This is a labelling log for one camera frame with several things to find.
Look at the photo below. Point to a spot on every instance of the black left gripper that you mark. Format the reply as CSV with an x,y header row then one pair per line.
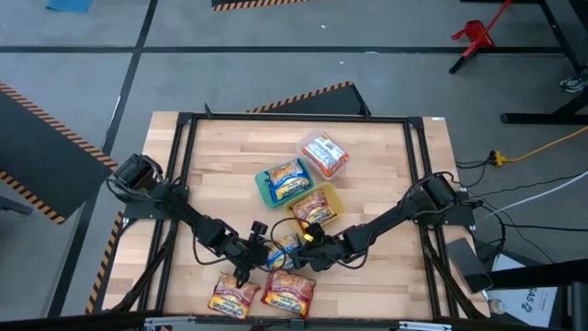
x,y
245,255

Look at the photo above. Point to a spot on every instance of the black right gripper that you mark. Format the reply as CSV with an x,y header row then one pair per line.
x,y
321,253

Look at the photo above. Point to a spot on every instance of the blue Maruchan noodle pack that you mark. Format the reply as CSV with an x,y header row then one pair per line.
x,y
278,259
289,181

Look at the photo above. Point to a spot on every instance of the red Maruchan noodle pack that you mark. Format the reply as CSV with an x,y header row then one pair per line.
x,y
288,292
314,209
229,299

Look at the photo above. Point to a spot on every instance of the yellow plastic container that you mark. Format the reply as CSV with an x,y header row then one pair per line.
x,y
337,197

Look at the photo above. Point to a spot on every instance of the teal plastic container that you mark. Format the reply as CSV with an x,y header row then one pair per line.
x,y
260,186

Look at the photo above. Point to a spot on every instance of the orange Maruchan noodle pack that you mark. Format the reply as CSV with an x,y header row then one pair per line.
x,y
324,155

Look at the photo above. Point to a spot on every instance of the clear plastic container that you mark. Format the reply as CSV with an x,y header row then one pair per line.
x,y
299,148

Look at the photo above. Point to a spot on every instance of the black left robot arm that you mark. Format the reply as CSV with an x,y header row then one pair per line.
x,y
184,209

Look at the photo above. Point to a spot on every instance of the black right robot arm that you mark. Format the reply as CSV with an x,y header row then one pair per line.
x,y
390,216

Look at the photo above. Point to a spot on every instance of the small black hazard-striped mat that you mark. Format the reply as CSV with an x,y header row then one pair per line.
x,y
331,103

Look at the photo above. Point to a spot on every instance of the black flat tablet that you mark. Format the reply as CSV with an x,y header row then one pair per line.
x,y
468,264

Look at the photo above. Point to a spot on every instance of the small bottle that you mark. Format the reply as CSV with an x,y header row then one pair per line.
x,y
497,306

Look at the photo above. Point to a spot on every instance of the white paper sign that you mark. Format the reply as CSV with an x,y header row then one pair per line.
x,y
519,303

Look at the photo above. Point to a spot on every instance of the large black hazard-striped mat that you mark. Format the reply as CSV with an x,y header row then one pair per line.
x,y
37,151

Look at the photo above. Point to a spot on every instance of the black hazard-striped panel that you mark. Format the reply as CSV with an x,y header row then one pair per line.
x,y
239,3

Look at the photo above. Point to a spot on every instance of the dark grey floor leg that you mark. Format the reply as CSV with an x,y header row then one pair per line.
x,y
14,205

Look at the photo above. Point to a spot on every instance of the red metal stand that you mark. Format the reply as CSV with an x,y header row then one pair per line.
x,y
475,33

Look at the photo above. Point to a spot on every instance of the blue floor mat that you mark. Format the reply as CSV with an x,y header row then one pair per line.
x,y
69,4

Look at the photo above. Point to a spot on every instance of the person's shoe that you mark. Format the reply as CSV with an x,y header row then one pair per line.
x,y
574,83

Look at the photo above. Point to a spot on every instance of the grey metal bracket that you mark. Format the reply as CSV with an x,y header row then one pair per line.
x,y
170,321
425,326

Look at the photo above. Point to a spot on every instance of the black aluminium table frame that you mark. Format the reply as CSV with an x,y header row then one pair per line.
x,y
298,117

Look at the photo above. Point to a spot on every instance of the black neighbouring table frame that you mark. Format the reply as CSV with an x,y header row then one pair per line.
x,y
537,276

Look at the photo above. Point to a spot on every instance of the black desk frame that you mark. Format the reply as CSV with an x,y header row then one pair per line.
x,y
542,118

